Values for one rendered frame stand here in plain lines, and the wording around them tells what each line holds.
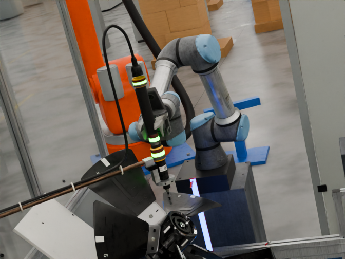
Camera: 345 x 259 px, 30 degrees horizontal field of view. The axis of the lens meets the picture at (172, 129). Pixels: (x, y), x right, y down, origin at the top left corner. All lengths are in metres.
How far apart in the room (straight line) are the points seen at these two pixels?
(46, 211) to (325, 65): 2.11
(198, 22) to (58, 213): 8.01
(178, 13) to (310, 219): 6.07
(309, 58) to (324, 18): 0.25
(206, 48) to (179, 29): 7.64
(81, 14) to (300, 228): 2.89
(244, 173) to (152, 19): 7.44
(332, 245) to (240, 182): 0.52
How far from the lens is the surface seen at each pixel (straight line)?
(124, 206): 2.15
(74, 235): 2.23
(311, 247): 2.61
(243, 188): 2.81
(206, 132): 2.82
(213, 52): 2.56
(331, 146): 3.99
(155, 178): 2.13
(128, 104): 6.03
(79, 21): 6.10
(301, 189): 5.06
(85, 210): 3.28
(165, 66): 2.57
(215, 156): 2.87
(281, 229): 4.54
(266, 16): 11.38
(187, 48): 2.56
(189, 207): 2.31
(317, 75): 3.84
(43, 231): 2.16
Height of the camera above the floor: 2.14
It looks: 18 degrees down
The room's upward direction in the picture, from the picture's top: 14 degrees counter-clockwise
